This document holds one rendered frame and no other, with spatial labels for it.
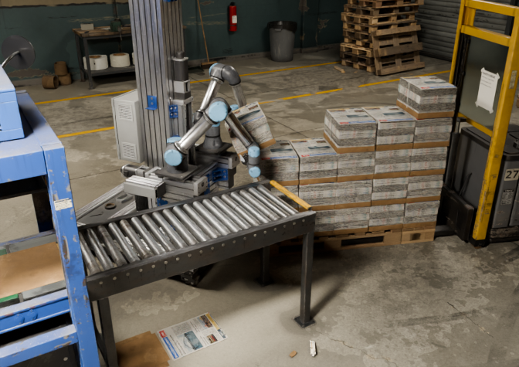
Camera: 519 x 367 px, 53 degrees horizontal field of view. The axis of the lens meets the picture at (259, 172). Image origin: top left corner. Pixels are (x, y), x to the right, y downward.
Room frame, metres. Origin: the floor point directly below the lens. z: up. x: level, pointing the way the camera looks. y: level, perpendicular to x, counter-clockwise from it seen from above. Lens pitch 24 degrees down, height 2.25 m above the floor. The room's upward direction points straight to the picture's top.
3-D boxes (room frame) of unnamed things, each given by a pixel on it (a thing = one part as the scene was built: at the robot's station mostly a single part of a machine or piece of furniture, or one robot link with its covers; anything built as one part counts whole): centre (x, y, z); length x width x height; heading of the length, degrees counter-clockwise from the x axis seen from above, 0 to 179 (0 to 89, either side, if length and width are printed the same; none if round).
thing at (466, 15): (4.21, -1.63, 0.97); 0.09 x 0.09 x 1.75; 10
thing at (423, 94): (3.81, -1.26, 0.65); 0.39 x 0.30 x 1.29; 10
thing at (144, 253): (2.40, 0.67, 0.77); 0.47 x 0.05 x 0.05; 31
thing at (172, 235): (2.50, 0.50, 0.77); 0.47 x 0.05 x 0.05; 31
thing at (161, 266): (2.35, 0.26, 0.74); 1.34 x 0.05 x 0.12; 121
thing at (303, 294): (2.67, -0.29, 0.34); 0.06 x 0.06 x 0.68; 31
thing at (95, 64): (9.16, 2.24, 0.55); 1.80 x 0.70 x 1.09; 121
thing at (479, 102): (3.89, -1.71, 1.28); 0.57 x 0.01 x 0.65; 10
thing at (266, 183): (2.78, 0.51, 0.74); 1.34 x 0.05 x 0.12; 121
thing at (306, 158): (3.69, -0.55, 0.42); 1.17 x 0.39 x 0.83; 100
